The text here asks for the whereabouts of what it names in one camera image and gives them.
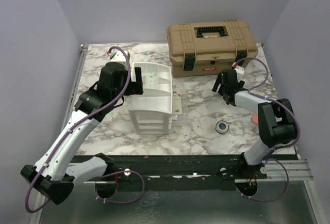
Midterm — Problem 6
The white plastic drawer organizer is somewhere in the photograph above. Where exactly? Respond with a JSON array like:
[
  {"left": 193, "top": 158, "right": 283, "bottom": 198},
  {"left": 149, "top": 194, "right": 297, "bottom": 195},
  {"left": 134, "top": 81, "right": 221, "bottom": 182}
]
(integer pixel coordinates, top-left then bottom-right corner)
[{"left": 128, "top": 62, "right": 187, "bottom": 135}]

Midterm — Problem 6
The pink round makeup sponge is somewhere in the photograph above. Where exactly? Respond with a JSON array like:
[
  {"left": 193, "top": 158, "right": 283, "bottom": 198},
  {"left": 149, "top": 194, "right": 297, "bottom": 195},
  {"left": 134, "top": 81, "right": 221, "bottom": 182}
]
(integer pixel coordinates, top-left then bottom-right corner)
[{"left": 251, "top": 114, "right": 258, "bottom": 125}]

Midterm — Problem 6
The small cream sachet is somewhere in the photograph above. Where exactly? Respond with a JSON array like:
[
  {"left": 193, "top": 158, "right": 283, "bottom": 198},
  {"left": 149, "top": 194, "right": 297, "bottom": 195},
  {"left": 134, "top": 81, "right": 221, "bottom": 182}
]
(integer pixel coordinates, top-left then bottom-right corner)
[{"left": 172, "top": 92, "right": 183, "bottom": 115}]

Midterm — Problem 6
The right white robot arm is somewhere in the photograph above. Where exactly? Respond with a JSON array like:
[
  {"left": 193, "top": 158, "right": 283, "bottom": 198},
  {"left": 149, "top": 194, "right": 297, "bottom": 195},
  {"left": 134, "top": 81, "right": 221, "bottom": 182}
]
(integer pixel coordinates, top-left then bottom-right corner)
[{"left": 212, "top": 69, "right": 300, "bottom": 178}]

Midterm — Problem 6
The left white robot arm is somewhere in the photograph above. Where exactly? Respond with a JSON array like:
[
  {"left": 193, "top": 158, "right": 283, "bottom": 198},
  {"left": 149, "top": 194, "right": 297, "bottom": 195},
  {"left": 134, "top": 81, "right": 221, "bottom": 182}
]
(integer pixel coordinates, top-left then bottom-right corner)
[{"left": 21, "top": 62, "right": 143, "bottom": 204}]

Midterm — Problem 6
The round compact with lid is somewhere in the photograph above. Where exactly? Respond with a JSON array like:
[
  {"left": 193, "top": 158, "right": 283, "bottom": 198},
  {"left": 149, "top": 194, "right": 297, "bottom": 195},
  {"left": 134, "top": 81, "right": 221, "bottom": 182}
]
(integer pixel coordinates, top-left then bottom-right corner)
[{"left": 215, "top": 120, "right": 229, "bottom": 134}]

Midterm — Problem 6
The tan plastic toolbox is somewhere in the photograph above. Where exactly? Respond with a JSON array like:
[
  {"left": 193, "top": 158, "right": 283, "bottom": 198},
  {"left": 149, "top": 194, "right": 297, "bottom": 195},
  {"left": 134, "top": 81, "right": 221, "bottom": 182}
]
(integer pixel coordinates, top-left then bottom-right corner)
[{"left": 167, "top": 20, "right": 258, "bottom": 78}]

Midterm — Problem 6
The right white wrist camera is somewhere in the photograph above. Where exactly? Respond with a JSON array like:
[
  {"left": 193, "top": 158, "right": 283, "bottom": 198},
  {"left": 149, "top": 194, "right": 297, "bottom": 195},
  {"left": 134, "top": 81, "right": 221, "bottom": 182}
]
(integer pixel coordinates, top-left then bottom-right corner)
[{"left": 232, "top": 62, "right": 244, "bottom": 75}]

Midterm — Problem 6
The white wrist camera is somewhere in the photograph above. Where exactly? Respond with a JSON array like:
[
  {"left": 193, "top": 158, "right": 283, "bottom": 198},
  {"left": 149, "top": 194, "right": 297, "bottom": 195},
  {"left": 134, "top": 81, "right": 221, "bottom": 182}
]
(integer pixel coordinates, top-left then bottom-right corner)
[
  {"left": 107, "top": 51, "right": 127, "bottom": 69},
  {"left": 232, "top": 62, "right": 244, "bottom": 75}
]

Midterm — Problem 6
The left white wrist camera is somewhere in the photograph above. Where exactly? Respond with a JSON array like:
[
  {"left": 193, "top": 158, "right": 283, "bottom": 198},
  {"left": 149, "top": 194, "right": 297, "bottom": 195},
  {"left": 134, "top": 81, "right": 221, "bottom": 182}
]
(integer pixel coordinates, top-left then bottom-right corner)
[{"left": 107, "top": 51, "right": 127, "bottom": 69}]

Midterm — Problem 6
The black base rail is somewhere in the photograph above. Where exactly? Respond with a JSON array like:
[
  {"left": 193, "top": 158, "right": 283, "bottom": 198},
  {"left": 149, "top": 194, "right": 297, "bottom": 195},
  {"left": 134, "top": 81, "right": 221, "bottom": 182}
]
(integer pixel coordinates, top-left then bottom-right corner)
[{"left": 69, "top": 154, "right": 269, "bottom": 191}]

